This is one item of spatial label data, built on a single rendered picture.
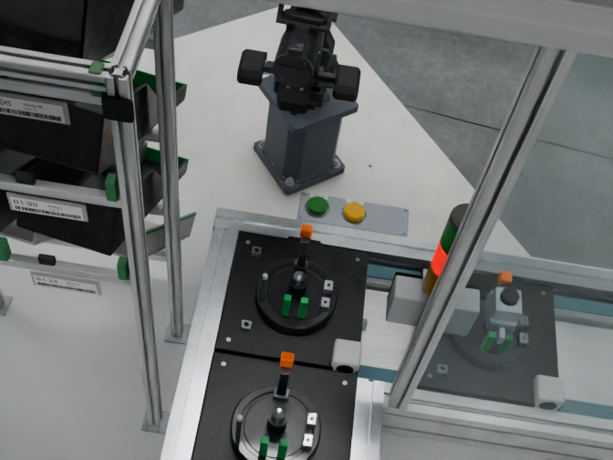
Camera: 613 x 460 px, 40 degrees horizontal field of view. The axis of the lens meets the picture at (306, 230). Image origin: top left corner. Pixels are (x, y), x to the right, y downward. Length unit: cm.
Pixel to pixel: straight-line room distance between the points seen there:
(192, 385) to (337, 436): 25
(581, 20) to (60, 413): 132
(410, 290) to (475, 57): 235
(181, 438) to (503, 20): 116
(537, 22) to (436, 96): 300
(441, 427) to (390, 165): 62
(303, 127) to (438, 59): 186
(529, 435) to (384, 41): 222
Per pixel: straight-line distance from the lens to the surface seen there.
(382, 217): 159
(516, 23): 25
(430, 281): 113
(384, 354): 148
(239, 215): 156
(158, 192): 121
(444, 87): 329
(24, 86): 84
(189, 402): 137
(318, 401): 137
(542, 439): 148
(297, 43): 116
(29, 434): 148
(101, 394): 149
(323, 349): 141
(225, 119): 185
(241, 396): 136
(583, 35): 25
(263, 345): 140
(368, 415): 139
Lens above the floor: 221
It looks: 54 degrees down
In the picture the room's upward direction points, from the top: 10 degrees clockwise
